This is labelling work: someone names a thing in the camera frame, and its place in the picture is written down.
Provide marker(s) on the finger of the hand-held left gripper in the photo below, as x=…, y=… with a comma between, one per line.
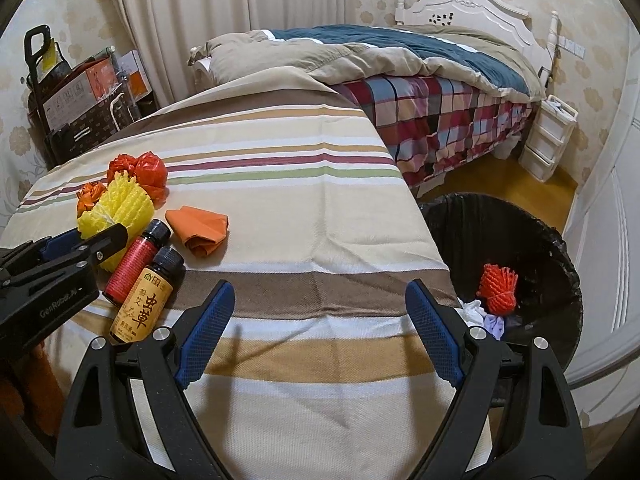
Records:
x=100, y=245
x=60, y=242

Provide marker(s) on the lavender cloth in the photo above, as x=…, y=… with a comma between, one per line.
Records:
x=477, y=312

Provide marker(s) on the yellow label brown bottle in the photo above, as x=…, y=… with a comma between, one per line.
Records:
x=142, y=305

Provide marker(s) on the black bin with black bag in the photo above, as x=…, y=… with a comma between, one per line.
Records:
x=500, y=230

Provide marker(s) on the cream curtain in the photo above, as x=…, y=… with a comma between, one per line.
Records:
x=225, y=0

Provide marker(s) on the orange fabric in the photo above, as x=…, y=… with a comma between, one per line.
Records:
x=42, y=385

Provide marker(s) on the white plastic drawer unit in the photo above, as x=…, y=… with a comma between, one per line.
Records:
x=545, y=140

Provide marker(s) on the plaid bed sheet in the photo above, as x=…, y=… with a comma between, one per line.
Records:
x=450, y=120

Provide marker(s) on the orange and white box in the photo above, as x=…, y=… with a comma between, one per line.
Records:
x=135, y=72

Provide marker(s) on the white wall switch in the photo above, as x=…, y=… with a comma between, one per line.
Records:
x=570, y=49

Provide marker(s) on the yellow foam fruit net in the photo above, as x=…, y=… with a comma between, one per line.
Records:
x=120, y=210

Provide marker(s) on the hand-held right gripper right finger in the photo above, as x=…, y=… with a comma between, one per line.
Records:
x=432, y=325

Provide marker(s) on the red label brown bottle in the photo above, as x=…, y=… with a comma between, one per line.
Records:
x=130, y=267

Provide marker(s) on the red plastic bag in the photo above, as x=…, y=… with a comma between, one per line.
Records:
x=145, y=172

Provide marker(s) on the white wooden bed frame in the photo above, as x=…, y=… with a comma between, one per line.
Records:
x=475, y=10

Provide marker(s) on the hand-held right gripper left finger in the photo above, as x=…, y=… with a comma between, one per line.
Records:
x=207, y=325

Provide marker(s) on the orange wrapper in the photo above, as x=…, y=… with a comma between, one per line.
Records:
x=89, y=197

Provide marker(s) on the blue and beige quilt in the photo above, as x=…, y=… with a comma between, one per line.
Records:
x=400, y=50

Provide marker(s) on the white door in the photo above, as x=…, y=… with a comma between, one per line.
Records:
x=610, y=285

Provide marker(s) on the orange paper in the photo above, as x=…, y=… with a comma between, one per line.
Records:
x=200, y=227

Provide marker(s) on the red foam fruit net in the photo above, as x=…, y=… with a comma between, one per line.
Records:
x=497, y=287

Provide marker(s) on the small white bin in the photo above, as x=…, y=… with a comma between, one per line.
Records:
x=507, y=147

